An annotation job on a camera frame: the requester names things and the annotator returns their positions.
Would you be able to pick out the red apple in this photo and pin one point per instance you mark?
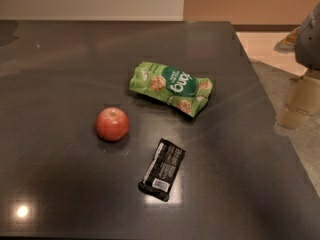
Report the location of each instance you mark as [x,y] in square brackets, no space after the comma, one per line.
[112,124]

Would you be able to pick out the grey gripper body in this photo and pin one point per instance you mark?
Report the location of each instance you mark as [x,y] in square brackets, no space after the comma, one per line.
[309,45]

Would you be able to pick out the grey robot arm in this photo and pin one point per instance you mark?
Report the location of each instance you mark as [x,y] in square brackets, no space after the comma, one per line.
[307,47]

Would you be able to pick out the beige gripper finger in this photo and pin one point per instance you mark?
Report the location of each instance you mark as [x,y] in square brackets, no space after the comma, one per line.
[303,102]

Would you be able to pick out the black rxbar chocolate wrapper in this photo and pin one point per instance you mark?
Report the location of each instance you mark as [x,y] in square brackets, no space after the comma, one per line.
[161,173]

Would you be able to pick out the green snack bag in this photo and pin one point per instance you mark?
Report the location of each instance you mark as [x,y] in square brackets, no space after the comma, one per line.
[172,86]

